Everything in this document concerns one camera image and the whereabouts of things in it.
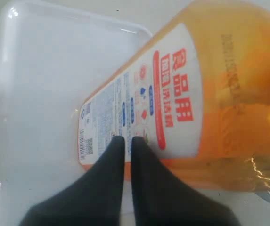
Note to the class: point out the orange pump soap bottle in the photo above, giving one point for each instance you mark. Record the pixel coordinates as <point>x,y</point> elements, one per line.
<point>198,93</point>

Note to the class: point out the white rectangular plastic tray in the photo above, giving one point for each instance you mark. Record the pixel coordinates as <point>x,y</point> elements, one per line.
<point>51,59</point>

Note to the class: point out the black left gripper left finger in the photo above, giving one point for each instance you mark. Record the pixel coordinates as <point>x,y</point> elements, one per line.
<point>93,200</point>

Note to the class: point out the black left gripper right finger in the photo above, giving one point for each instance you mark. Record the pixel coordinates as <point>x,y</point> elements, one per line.
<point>161,199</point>

